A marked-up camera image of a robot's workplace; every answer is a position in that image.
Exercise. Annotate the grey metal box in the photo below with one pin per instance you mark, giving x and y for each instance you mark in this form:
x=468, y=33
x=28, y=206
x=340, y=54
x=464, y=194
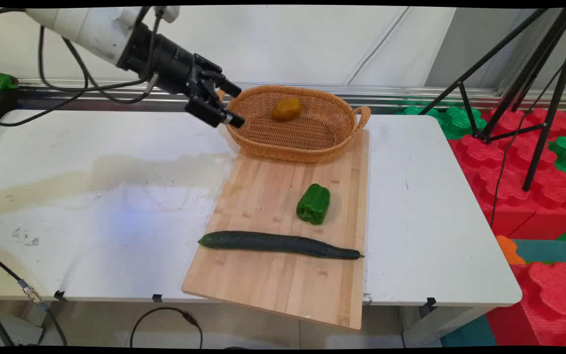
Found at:
x=22, y=329

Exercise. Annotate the green toy vegetable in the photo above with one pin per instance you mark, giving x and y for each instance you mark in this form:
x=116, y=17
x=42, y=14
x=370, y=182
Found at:
x=2, y=82

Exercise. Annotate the teal foam mat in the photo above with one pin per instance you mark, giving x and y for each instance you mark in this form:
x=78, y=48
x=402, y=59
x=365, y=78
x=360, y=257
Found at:
x=553, y=250

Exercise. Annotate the white table leg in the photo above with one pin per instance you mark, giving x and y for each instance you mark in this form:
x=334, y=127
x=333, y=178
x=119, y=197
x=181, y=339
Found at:
x=435, y=327

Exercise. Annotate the orange foam piece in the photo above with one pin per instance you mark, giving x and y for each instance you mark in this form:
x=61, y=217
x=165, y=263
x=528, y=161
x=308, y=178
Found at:
x=508, y=248

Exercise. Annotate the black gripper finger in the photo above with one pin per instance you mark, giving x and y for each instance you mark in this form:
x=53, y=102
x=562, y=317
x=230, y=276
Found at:
x=224, y=84
x=209, y=112

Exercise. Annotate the yellow-brown potato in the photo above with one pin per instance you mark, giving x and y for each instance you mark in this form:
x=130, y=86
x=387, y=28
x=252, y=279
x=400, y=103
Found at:
x=286, y=108

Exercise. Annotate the bamboo cutting board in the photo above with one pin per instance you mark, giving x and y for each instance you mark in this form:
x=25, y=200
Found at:
x=273, y=285

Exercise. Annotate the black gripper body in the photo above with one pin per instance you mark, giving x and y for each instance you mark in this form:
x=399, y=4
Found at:
x=170, y=61

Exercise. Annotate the dark green cucumber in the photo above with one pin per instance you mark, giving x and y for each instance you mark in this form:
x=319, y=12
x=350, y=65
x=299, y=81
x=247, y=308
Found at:
x=273, y=243

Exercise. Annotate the aluminium rail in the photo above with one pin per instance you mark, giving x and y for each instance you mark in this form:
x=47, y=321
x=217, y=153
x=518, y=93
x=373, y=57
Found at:
x=410, y=93

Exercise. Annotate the large red foam block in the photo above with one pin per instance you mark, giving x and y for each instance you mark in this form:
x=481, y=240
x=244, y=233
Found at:
x=514, y=187

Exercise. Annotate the green bell pepper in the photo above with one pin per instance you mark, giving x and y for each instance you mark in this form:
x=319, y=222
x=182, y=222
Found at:
x=313, y=204

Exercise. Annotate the oval wicker basket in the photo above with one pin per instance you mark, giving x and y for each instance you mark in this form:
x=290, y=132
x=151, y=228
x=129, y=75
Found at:
x=307, y=140

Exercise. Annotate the black tripod stand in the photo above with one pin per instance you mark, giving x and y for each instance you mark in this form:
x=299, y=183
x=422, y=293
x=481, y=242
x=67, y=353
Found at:
x=543, y=98

